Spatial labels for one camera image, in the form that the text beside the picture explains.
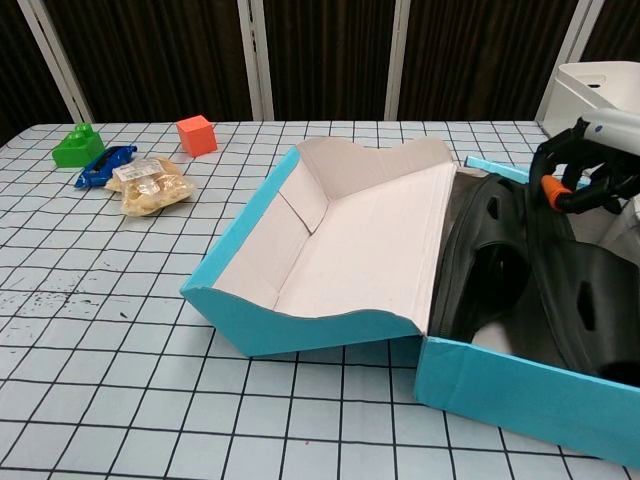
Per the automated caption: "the clear bag of beige snacks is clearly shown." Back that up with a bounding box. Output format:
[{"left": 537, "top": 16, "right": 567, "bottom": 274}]
[{"left": 104, "top": 155, "right": 196, "bottom": 218}]

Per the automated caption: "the orange cube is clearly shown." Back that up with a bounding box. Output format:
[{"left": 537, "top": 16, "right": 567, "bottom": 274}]
[{"left": 175, "top": 114, "right": 219, "bottom": 158}]

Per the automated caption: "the green toy building block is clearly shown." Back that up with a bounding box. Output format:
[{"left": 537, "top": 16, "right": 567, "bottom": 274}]
[{"left": 53, "top": 122, "right": 105, "bottom": 170}]

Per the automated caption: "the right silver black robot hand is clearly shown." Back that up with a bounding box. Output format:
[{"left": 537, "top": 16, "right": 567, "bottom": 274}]
[{"left": 530, "top": 107, "right": 640, "bottom": 216}]

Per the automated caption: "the black pleated screen panel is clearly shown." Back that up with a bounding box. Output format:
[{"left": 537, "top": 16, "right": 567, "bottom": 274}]
[
  {"left": 397, "top": 0, "right": 576, "bottom": 121},
  {"left": 579, "top": 0, "right": 640, "bottom": 66},
  {"left": 42, "top": 0, "right": 254, "bottom": 124},
  {"left": 0, "top": 0, "right": 76, "bottom": 146},
  {"left": 259, "top": 0, "right": 401, "bottom": 121}
]

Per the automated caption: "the light blue cardboard shoe box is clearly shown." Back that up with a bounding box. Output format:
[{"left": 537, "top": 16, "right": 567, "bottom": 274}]
[{"left": 179, "top": 137, "right": 640, "bottom": 460}]

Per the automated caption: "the white screen frame post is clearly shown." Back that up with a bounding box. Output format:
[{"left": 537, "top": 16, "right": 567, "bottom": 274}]
[
  {"left": 236, "top": 0, "right": 275, "bottom": 121},
  {"left": 19, "top": 0, "right": 97, "bottom": 124},
  {"left": 383, "top": 0, "right": 427, "bottom": 121},
  {"left": 535, "top": 0, "right": 594, "bottom": 121}
]

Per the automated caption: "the blue snack wrapper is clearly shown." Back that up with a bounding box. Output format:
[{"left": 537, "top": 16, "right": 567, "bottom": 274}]
[{"left": 74, "top": 144, "right": 138, "bottom": 190}]

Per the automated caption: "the white blue grid tablecloth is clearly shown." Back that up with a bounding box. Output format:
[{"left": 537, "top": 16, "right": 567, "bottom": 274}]
[{"left": 0, "top": 118, "right": 640, "bottom": 480}]

